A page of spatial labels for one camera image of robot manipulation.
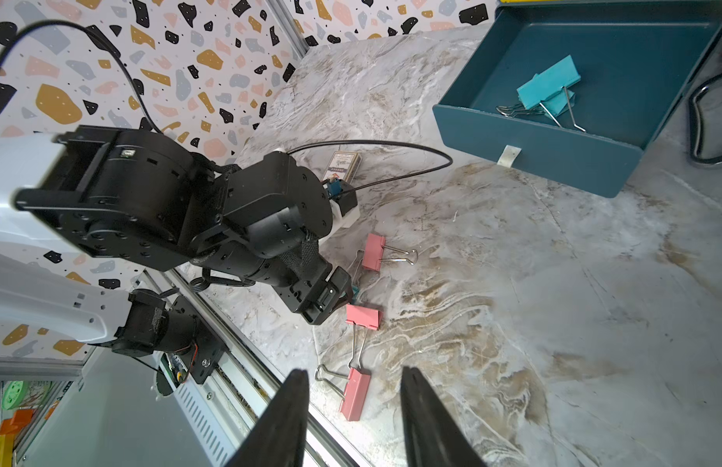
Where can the teal drawer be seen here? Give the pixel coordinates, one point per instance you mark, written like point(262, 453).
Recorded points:
point(636, 60)

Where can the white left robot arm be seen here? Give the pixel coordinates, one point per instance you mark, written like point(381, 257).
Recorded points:
point(141, 197)

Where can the teal binder clip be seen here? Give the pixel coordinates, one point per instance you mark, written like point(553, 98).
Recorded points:
point(559, 78)
point(553, 107)

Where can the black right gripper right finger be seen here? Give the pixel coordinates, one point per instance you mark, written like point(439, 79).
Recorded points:
point(432, 438)

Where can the pink binder clip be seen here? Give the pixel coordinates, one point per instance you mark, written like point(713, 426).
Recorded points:
point(377, 251)
point(353, 395)
point(363, 321)

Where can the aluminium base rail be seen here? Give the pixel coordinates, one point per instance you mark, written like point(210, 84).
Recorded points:
point(242, 383)

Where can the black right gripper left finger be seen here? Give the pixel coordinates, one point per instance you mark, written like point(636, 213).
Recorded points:
point(279, 437)

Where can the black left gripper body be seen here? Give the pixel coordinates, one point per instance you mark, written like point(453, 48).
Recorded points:
point(317, 294)

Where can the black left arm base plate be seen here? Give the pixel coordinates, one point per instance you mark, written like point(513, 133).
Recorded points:
point(192, 345)

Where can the aluminium corner post left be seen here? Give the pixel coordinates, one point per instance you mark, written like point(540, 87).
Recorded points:
point(285, 20)

